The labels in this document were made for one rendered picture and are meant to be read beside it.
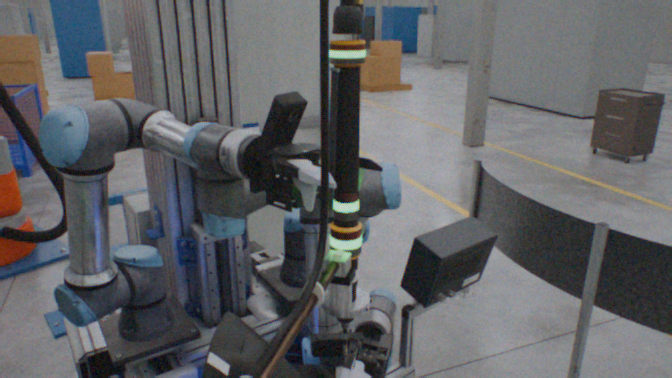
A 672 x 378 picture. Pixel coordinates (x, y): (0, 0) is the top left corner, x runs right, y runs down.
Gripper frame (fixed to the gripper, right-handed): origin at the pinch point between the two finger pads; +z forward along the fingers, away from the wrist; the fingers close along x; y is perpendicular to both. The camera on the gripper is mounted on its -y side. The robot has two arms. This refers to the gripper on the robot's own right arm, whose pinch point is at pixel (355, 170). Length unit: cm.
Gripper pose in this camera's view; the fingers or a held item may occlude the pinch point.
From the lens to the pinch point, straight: 63.8
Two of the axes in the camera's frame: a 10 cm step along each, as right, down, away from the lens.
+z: 7.4, 2.2, -6.3
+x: -6.7, 2.4, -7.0
